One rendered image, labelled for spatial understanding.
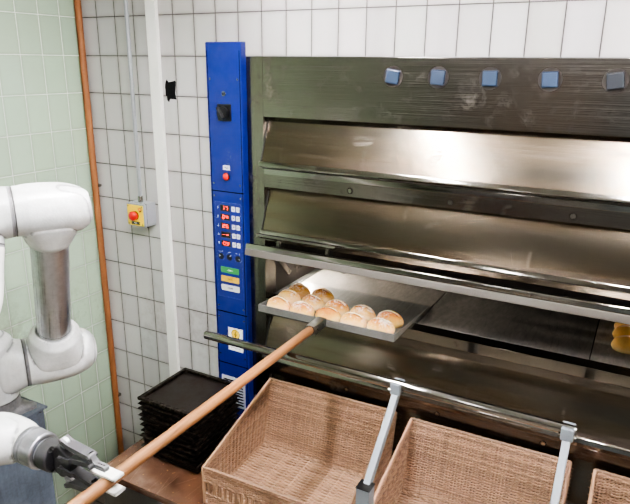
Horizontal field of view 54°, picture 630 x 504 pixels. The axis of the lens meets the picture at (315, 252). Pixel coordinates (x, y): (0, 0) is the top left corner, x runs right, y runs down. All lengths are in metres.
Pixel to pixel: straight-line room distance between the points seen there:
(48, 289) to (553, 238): 1.50
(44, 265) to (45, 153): 0.99
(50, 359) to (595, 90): 1.79
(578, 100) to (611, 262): 0.48
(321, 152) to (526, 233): 0.74
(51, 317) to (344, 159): 1.07
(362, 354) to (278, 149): 0.83
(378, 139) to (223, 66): 0.64
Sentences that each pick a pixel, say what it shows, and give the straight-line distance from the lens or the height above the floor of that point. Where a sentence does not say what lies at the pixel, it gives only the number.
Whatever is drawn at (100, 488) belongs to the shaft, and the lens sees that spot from 1.48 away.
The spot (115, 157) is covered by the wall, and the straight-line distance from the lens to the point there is 2.82.
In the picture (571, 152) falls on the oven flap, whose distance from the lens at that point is 1.96.
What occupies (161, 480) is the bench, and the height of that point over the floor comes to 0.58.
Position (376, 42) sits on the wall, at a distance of 2.09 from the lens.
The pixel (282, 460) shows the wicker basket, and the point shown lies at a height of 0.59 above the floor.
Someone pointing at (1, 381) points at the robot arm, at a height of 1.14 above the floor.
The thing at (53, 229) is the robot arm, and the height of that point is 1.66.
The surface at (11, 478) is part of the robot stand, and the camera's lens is 2.27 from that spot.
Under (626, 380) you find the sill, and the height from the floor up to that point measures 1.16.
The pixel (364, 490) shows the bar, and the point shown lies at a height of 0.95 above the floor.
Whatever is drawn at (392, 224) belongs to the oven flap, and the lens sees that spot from 2.13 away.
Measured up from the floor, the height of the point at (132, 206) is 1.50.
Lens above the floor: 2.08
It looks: 17 degrees down
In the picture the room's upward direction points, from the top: 1 degrees clockwise
